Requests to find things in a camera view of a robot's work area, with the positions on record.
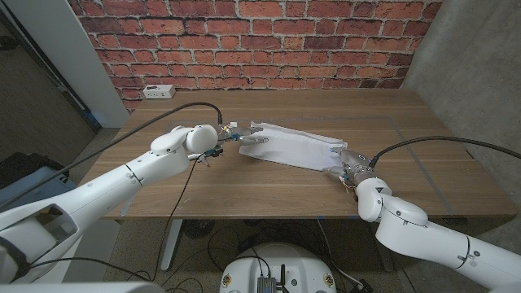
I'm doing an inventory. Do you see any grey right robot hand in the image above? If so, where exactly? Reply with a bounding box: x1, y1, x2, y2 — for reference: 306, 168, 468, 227
323, 146, 378, 186

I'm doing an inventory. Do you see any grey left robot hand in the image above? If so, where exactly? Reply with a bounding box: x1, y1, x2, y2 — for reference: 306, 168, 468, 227
215, 124, 269, 147

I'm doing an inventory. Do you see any white handkerchief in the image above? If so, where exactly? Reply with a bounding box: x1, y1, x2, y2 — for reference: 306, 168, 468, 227
239, 120, 348, 172

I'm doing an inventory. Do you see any small toy plane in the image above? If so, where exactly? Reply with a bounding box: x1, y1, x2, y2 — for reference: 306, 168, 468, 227
189, 146, 225, 168

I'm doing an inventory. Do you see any white power strip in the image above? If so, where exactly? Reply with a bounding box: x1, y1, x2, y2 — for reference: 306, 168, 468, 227
142, 84, 177, 100

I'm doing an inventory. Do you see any red brick print backdrop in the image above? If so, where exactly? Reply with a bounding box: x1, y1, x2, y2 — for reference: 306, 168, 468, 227
67, 0, 444, 113

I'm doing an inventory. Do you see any black floor fan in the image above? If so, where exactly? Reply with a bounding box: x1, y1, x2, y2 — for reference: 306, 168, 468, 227
182, 219, 216, 240

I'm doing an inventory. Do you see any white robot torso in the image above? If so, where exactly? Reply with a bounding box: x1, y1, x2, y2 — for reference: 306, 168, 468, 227
219, 243, 338, 293

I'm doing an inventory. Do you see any white table leg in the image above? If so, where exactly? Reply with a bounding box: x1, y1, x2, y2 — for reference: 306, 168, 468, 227
160, 219, 184, 272

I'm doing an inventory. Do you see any small grey electronics box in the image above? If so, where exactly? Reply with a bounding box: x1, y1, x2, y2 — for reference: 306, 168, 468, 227
256, 276, 277, 293

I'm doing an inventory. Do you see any blue storage bin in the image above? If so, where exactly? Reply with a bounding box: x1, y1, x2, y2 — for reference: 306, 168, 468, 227
0, 165, 77, 204

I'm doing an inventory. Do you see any black bag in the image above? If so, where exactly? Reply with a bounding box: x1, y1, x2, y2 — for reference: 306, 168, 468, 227
0, 152, 70, 189

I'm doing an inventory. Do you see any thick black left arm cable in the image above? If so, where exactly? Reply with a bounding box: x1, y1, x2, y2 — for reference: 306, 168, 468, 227
0, 101, 224, 211

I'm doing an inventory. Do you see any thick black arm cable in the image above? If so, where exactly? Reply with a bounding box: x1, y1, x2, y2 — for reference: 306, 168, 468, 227
369, 135, 521, 168
0, 101, 224, 211

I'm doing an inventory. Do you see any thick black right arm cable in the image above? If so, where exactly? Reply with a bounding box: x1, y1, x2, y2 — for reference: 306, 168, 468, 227
369, 135, 521, 168

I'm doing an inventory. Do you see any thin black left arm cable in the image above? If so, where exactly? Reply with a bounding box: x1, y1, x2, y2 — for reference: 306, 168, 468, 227
150, 159, 204, 282

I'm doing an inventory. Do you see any white floor cable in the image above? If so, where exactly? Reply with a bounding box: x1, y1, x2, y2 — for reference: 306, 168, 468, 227
316, 219, 364, 286

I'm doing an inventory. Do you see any white wall panel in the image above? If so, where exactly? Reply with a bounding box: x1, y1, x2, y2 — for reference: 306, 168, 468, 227
3, 0, 130, 129

